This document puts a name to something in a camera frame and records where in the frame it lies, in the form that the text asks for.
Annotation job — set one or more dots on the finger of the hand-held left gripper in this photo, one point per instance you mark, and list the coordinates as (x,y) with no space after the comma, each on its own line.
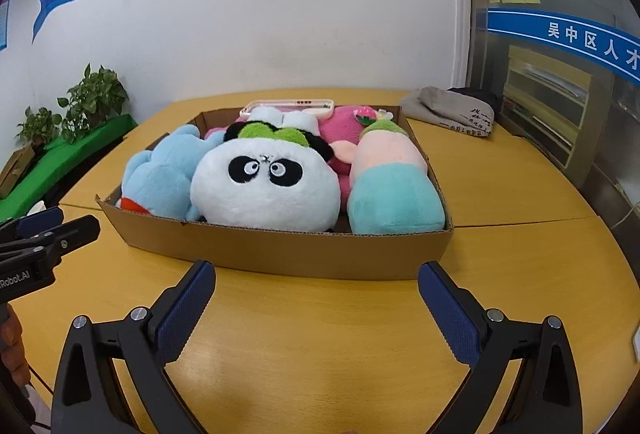
(35,224)
(75,234)

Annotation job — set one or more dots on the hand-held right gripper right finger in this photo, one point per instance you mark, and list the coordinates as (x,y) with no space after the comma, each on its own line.
(447,309)

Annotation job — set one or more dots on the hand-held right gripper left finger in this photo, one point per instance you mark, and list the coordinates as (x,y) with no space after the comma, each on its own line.
(187,309)

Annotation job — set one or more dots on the cardboard box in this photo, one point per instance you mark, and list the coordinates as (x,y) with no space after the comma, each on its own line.
(275,259)

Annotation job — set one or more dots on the light blue plush toy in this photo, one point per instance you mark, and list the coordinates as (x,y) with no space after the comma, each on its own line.
(160,174)

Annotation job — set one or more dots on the pastel pink teal plush pillow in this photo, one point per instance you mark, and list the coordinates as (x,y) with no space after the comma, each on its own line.
(395,194)

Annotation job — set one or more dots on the panda head plush toy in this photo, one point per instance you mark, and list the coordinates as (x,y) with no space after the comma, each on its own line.
(265,204)

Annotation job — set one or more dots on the pink plush bear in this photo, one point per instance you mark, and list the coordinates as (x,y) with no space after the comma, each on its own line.
(340,129)

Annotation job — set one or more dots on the person's left hand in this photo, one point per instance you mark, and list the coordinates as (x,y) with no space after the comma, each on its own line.
(12,349)

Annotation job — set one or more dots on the small brown cardboard carton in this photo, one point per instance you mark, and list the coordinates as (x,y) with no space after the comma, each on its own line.
(15,169)

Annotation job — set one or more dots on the green mat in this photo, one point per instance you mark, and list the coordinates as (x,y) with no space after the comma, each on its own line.
(65,157)

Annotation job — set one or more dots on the small potted green plant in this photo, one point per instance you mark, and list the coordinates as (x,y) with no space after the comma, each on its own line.
(40,124)

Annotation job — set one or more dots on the large potted green plant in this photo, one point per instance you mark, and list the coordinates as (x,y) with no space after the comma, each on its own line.
(95,99)

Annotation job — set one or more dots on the grey cloth bag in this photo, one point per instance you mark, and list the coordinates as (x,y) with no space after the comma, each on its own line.
(440,112)

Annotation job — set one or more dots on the white framed pink tray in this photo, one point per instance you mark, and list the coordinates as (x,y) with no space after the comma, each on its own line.
(280,106)

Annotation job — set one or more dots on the yellow shelf behind glass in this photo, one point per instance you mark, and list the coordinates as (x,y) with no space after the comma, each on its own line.
(545,107)

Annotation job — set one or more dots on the blue glass banner strip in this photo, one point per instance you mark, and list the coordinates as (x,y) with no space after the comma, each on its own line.
(550,32)

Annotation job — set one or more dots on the blue wall poster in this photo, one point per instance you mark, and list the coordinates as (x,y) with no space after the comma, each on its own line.
(4,22)

